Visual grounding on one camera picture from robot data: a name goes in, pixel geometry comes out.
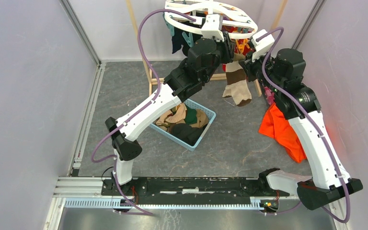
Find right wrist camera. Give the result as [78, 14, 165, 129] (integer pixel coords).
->
[251, 29, 275, 62]

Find orange cloth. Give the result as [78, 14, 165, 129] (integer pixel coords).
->
[258, 103, 307, 163]

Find light blue laundry basket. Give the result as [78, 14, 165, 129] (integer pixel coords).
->
[149, 99, 216, 151]

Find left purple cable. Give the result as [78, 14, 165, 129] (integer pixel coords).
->
[91, 9, 197, 217]

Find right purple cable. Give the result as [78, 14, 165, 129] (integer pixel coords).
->
[255, 26, 351, 224]

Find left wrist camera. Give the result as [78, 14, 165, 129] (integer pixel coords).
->
[200, 14, 225, 42]

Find wooden hanger stand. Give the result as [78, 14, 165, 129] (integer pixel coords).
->
[125, 0, 288, 95]

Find tan sock in basket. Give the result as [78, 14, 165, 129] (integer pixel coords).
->
[155, 103, 209, 132]

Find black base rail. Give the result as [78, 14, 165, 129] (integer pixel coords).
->
[101, 176, 290, 207]

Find teal clothespin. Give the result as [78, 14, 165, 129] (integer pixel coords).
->
[164, 20, 175, 37]
[182, 31, 194, 47]

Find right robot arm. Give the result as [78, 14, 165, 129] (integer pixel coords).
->
[241, 48, 363, 210]

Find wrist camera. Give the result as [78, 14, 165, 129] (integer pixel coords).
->
[200, 14, 225, 42]
[251, 29, 275, 62]

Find white round sock hanger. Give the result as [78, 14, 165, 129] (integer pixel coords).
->
[164, 0, 258, 39]

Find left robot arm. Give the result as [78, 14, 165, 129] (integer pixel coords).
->
[105, 32, 235, 195]

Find black hanging sock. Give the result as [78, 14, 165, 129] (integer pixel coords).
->
[172, 28, 202, 57]

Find purple cable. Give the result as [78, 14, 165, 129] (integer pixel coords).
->
[255, 26, 351, 224]
[91, 9, 197, 217]

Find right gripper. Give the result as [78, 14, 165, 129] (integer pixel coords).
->
[240, 46, 284, 93]

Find pink camouflage cloth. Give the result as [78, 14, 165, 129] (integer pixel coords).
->
[264, 86, 274, 105]

